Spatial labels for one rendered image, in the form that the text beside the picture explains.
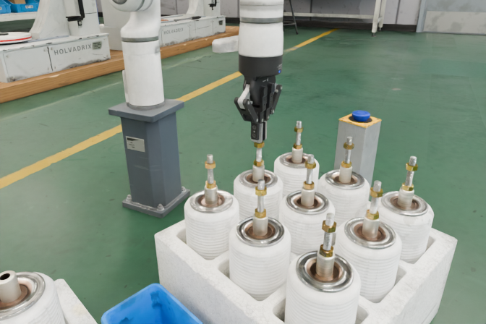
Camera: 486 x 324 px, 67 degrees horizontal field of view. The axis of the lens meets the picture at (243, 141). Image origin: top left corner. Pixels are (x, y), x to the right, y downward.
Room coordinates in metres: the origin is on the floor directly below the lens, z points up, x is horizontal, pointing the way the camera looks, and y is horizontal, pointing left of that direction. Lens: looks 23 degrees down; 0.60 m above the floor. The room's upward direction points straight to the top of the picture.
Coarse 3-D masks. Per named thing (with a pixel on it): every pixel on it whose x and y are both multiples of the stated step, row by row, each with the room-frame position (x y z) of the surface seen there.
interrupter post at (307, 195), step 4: (304, 188) 0.55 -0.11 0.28; (304, 192) 0.54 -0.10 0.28; (308, 192) 0.54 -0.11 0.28; (312, 192) 0.54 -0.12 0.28; (304, 196) 0.54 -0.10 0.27; (308, 196) 0.54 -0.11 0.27; (312, 196) 0.54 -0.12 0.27; (304, 200) 0.54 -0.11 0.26; (308, 200) 0.54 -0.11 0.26; (312, 200) 0.54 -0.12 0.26; (304, 204) 0.54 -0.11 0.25; (308, 204) 0.54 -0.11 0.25; (312, 204) 0.54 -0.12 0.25
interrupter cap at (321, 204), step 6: (294, 192) 0.58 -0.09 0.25; (300, 192) 0.58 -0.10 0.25; (318, 192) 0.58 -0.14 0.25; (288, 198) 0.56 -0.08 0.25; (294, 198) 0.56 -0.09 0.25; (300, 198) 0.56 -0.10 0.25; (318, 198) 0.56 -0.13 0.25; (324, 198) 0.56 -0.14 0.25; (288, 204) 0.54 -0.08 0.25; (294, 204) 0.54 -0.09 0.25; (300, 204) 0.55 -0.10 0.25; (318, 204) 0.54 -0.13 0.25; (324, 204) 0.54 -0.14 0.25; (294, 210) 0.52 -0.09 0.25; (300, 210) 0.52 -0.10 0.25; (306, 210) 0.52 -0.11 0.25; (312, 210) 0.52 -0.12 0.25; (318, 210) 0.52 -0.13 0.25; (324, 210) 0.52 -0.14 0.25
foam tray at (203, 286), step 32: (160, 256) 0.55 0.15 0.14; (192, 256) 0.50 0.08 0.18; (224, 256) 0.50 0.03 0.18; (448, 256) 0.52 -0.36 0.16; (192, 288) 0.47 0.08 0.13; (224, 288) 0.43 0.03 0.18; (416, 288) 0.43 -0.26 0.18; (224, 320) 0.42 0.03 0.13; (256, 320) 0.37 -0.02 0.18; (384, 320) 0.37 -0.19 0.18; (416, 320) 0.45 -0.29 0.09
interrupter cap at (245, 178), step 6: (240, 174) 0.65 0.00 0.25; (246, 174) 0.65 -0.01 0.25; (264, 174) 0.65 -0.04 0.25; (270, 174) 0.65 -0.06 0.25; (240, 180) 0.62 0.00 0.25; (246, 180) 0.62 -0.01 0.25; (252, 180) 0.63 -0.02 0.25; (270, 180) 0.62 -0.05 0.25; (276, 180) 0.62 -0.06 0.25; (246, 186) 0.61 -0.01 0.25; (252, 186) 0.60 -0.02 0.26; (270, 186) 0.60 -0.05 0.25
